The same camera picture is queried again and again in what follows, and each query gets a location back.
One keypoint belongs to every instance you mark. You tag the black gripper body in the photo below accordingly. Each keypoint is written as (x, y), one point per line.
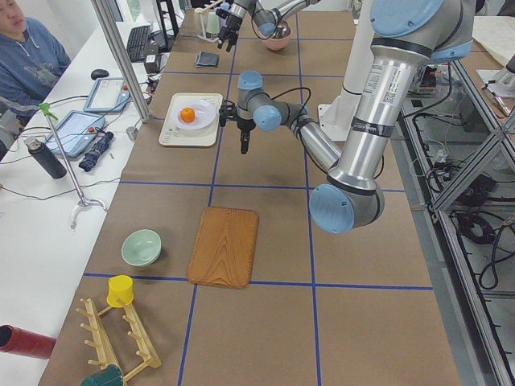
(244, 125)
(231, 22)

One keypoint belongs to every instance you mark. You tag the white round plate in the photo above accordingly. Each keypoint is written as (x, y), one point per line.
(205, 114)

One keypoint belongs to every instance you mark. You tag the orange fruit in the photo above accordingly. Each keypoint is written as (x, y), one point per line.
(187, 115)

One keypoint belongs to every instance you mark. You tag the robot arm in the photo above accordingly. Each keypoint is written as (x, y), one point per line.
(406, 36)
(265, 20)

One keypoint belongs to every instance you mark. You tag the cream bear serving tray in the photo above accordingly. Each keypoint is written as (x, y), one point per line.
(170, 135)

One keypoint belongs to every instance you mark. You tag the sage green cup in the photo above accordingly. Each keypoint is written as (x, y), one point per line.
(213, 23)

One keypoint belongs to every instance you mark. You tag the folded grey cloth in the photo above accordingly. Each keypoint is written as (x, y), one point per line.
(207, 60)

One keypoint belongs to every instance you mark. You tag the beige cup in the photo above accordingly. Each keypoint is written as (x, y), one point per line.
(201, 22)

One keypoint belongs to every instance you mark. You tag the pink bowl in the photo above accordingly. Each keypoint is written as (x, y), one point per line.
(274, 44)

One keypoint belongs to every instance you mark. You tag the metal scoop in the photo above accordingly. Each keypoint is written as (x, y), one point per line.
(282, 30)

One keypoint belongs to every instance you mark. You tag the black keyboard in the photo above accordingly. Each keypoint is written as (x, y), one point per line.
(137, 42)

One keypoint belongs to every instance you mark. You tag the wooden cutting board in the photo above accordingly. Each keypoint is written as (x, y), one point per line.
(224, 249)

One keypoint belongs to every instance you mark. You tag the upper teach pendant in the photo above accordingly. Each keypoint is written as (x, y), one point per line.
(107, 95)

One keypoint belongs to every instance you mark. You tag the teach pendant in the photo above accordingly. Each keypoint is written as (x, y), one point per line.
(77, 131)
(107, 95)

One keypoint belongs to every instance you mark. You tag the black computer mouse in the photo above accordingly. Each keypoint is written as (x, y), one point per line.
(99, 73)

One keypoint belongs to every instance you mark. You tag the green bowl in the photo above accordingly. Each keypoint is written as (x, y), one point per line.
(141, 248)

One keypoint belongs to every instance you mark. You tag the folded dark umbrella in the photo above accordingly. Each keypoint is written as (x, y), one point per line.
(92, 157)

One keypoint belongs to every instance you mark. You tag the lower teach pendant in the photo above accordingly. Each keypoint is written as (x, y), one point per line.
(77, 131)

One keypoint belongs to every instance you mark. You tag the metal reacher grabber stick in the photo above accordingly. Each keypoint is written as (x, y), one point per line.
(84, 203)

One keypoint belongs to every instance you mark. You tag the seated person blue hoodie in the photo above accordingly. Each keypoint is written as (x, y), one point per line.
(32, 61)

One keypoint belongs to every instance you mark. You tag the yellow cup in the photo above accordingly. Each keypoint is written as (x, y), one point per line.
(120, 291)

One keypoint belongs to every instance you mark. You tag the black thermos bottle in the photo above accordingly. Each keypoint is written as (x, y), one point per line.
(45, 158)

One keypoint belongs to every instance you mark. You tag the wooden rack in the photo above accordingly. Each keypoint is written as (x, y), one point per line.
(118, 339)

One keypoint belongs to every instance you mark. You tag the dark green cup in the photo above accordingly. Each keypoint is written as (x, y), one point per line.
(109, 376)

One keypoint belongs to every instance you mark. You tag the red bottle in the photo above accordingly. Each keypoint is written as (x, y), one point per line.
(17, 341)

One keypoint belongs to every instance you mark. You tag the white wire cup rack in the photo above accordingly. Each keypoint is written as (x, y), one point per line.
(209, 35)

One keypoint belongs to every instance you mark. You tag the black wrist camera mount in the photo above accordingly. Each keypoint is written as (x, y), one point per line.
(222, 10)

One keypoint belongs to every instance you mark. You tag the wooden rack handle rod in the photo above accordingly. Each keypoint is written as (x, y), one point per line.
(207, 7)

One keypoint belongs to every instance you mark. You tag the aluminium frame post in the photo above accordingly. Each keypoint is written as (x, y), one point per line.
(118, 50)

